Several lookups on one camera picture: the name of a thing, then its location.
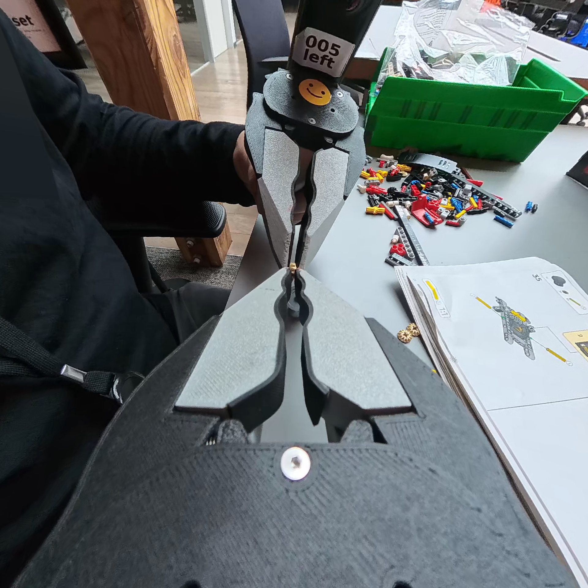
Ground person's left hand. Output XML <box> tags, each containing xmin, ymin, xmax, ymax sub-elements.
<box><xmin>232</xmin><ymin>132</ymin><xmax>315</xmax><ymax>226</ymax></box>

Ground light grey holed lego beam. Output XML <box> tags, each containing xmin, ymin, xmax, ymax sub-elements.
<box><xmin>399</xmin><ymin>227</ymin><xmax>420</xmax><ymax>266</ymax></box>

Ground black lego set box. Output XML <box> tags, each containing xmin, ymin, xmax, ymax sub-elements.
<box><xmin>566</xmin><ymin>149</ymin><xmax>588</xmax><ymax>189</ymax></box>

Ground black office chair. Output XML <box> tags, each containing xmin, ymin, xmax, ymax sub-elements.
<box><xmin>89</xmin><ymin>200</ymin><xmax>229</xmax><ymax>295</ymax></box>

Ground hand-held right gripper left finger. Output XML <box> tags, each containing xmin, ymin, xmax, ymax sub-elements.
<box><xmin>175</xmin><ymin>268</ymin><xmax>292</xmax><ymax>435</ymax></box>

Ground green plastic bin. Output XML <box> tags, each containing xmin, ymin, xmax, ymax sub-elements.
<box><xmin>365</xmin><ymin>48</ymin><xmax>588</xmax><ymax>164</ymax></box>

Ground clear plastic parts bags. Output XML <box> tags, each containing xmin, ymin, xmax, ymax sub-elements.
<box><xmin>377</xmin><ymin>0</ymin><xmax>536</xmax><ymax>88</ymax></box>

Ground person's body in black clothing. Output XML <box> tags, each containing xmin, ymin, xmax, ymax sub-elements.
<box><xmin>0</xmin><ymin>9</ymin><xmax>230</xmax><ymax>584</ymax></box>

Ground pile of mixed lego pieces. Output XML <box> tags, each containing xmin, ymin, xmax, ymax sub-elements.
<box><xmin>357</xmin><ymin>152</ymin><xmax>524</xmax><ymax>230</ymax></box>

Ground dark fabric chair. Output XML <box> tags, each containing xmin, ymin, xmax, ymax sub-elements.
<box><xmin>231</xmin><ymin>0</ymin><xmax>299</xmax><ymax>97</ymax></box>

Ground wooden post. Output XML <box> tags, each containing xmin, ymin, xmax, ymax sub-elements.
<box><xmin>66</xmin><ymin>0</ymin><xmax>232</xmax><ymax>268</ymax></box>

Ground white instruction booklet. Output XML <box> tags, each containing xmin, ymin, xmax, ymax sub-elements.
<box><xmin>394</xmin><ymin>256</ymin><xmax>588</xmax><ymax>584</ymax></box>

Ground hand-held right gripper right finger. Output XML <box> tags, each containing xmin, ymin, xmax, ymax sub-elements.
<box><xmin>293</xmin><ymin>270</ymin><xmax>413</xmax><ymax>425</ymax></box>

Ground person's left forearm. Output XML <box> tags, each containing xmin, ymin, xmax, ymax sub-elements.
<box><xmin>41</xmin><ymin>69</ymin><xmax>255</xmax><ymax>209</ymax></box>

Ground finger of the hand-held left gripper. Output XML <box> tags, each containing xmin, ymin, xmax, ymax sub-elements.
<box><xmin>296</xmin><ymin>147</ymin><xmax>351</xmax><ymax>268</ymax></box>
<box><xmin>256</xmin><ymin>128</ymin><xmax>304</xmax><ymax>271</ymax></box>

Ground framed marker sign on easel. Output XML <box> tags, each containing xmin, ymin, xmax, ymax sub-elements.
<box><xmin>0</xmin><ymin>0</ymin><xmax>88</xmax><ymax>70</ymax></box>

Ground long dark grey lego beam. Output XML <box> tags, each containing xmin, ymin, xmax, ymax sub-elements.
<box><xmin>455</xmin><ymin>177</ymin><xmax>523</xmax><ymax>219</ymax></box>

